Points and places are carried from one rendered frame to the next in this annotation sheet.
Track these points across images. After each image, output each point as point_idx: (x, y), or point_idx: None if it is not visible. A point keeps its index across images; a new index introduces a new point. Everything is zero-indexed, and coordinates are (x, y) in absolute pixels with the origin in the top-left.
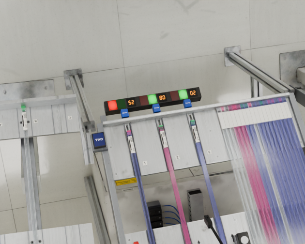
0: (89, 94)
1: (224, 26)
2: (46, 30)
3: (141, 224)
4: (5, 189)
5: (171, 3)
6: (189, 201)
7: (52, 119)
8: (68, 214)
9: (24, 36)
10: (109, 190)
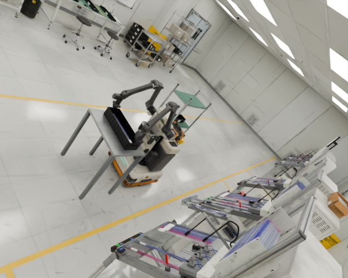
0: None
1: (189, 212)
2: (156, 222)
3: (226, 236)
4: None
5: (177, 208)
6: (228, 225)
7: (197, 200)
8: None
9: (152, 225)
10: (221, 207)
